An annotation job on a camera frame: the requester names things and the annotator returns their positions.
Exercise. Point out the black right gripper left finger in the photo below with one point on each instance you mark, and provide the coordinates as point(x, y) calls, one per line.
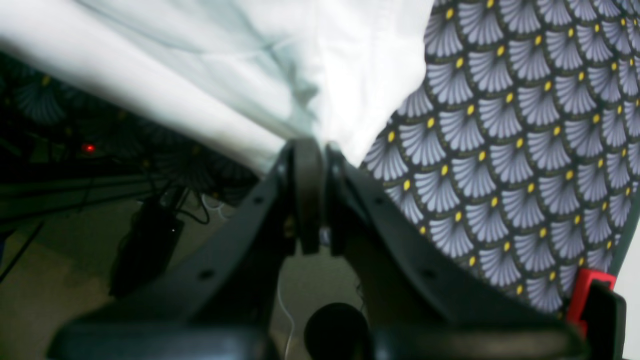
point(217, 303)

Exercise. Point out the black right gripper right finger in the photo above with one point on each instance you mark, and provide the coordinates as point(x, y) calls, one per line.
point(421, 304)

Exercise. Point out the white T-shirt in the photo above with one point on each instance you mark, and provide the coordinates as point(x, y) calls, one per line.
point(238, 76)

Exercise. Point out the black power adapter brick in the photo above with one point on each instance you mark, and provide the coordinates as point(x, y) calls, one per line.
point(145, 252)

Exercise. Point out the red table clamp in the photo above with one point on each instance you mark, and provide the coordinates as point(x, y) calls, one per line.
point(600, 314)

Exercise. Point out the fan patterned grey tablecloth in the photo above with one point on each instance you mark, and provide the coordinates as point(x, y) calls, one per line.
point(517, 156)

